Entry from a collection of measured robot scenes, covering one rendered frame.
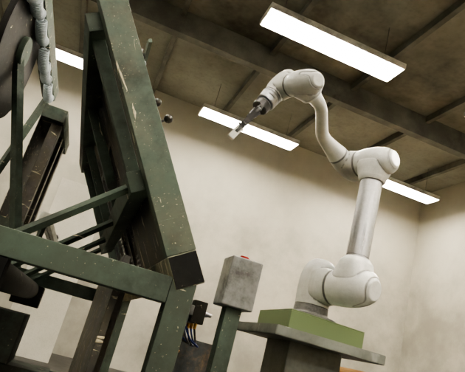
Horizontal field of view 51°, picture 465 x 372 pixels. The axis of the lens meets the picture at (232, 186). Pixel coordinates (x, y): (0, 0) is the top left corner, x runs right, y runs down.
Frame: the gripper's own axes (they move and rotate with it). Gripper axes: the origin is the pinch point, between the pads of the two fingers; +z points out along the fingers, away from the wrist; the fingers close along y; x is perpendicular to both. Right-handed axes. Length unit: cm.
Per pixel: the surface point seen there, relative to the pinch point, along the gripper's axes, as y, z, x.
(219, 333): 10, 66, 46
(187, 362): -452, 36, 159
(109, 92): 0, 27, -45
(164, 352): 13, 84, 35
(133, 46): 13, 12, -50
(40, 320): -425, 115, -7
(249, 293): 14, 49, 45
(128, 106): 13.1, 31.1, -34.0
